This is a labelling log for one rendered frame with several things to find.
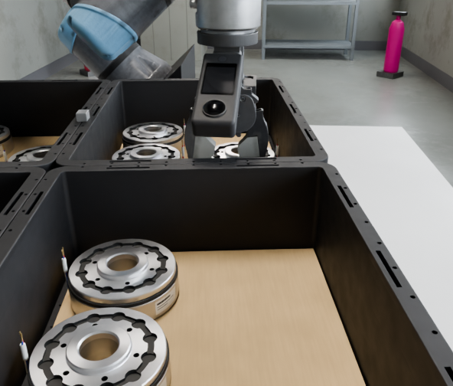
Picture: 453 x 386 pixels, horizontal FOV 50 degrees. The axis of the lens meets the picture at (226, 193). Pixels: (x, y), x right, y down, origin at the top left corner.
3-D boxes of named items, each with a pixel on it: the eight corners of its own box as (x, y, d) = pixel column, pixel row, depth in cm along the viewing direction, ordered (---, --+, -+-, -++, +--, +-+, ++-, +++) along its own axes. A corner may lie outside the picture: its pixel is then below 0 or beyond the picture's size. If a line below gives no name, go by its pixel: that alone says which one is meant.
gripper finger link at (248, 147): (269, 181, 68) (256, 119, 65) (270, 200, 63) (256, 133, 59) (248, 184, 69) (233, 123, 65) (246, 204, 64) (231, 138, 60)
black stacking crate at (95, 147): (321, 253, 58) (330, 165, 53) (69, 260, 57) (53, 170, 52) (275, 139, 94) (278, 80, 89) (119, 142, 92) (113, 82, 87)
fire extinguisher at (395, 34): (406, 79, 492) (417, 13, 464) (379, 79, 493) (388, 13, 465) (399, 73, 516) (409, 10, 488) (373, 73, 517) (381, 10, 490)
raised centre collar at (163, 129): (164, 136, 80) (164, 132, 80) (135, 136, 80) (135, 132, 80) (169, 127, 85) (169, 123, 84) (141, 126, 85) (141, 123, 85)
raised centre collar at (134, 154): (162, 161, 71) (162, 157, 70) (128, 162, 70) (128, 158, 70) (163, 149, 75) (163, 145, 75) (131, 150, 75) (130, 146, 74)
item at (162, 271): (80, 244, 51) (79, 240, 51) (177, 241, 52) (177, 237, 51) (57, 307, 42) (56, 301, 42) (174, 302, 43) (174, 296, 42)
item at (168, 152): (180, 171, 69) (180, 166, 68) (108, 173, 68) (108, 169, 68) (180, 145, 78) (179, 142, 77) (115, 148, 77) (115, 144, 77)
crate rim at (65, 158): (330, 181, 54) (332, 160, 53) (54, 186, 52) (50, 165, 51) (278, 89, 90) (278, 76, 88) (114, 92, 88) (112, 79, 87)
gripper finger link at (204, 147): (210, 184, 69) (223, 123, 65) (205, 203, 64) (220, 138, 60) (188, 178, 69) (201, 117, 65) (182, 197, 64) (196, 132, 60)
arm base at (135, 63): (130, 108, 118) (99, 78, 116) (174, 64, 115) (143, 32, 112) (121, 122, 104) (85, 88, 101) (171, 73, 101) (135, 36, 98)
